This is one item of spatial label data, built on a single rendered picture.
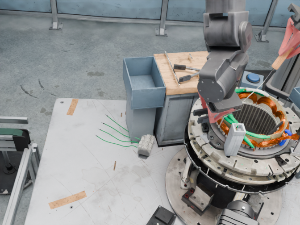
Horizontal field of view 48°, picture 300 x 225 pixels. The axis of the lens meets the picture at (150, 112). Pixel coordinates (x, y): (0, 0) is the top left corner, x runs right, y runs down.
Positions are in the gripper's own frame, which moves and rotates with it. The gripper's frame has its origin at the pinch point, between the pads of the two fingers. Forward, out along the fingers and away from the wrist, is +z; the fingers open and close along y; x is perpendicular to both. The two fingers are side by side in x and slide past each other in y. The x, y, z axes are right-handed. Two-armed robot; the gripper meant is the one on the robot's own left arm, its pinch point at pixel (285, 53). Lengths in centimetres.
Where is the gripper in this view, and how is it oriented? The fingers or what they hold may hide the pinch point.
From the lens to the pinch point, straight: 82.7
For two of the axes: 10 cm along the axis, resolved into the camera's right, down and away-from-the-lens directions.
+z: -4.3, 6.8, 5.9
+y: 9.0, 3.6, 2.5
